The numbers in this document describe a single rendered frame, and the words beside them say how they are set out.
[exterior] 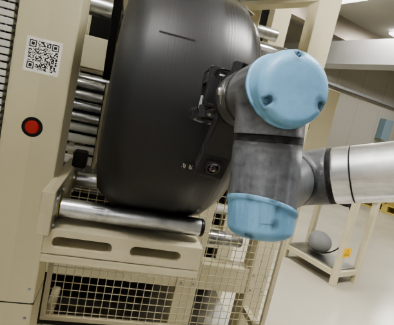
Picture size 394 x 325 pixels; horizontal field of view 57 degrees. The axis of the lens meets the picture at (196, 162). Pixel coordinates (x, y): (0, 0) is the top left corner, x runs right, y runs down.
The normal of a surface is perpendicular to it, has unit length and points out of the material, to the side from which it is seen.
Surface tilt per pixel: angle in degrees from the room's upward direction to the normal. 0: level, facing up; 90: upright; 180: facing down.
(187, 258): 90
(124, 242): 90
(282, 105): 83
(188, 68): 76
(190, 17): 53
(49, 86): 90
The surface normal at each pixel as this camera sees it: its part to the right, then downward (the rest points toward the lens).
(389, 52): -0.82, -0.10
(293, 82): 0.21, 0.08
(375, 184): -0.45, 0.37
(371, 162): -0.50, -0.40
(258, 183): -0.33, 0.03
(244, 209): -0.64, 0.04
